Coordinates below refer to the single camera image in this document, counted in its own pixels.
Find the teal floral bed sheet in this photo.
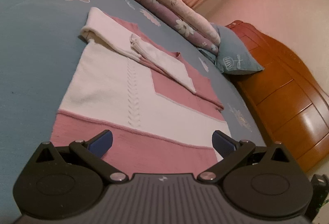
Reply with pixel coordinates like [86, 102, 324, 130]
[1, 0, 264, 223]

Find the wooden headboard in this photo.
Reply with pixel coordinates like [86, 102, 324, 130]
[227, 20, 328, 172]

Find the teal pillow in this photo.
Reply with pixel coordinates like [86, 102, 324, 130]
[198, 23, 264, 75]

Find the pink and white knit sweater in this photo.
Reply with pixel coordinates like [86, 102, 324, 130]
[51, 7, 230, 175]

